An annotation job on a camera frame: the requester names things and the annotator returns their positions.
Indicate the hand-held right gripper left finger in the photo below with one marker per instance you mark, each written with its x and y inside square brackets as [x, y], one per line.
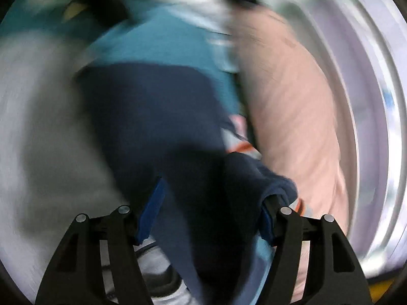
[152, 211]

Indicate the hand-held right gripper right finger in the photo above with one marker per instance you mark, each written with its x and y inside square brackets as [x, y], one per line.
[267, 227]

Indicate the grey navy orange-striped sweatshirt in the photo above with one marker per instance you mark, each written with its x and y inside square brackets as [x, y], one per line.
[165, 127]

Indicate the pink fuzzy cloth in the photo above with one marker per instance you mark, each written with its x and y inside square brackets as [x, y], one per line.
[286, 101]

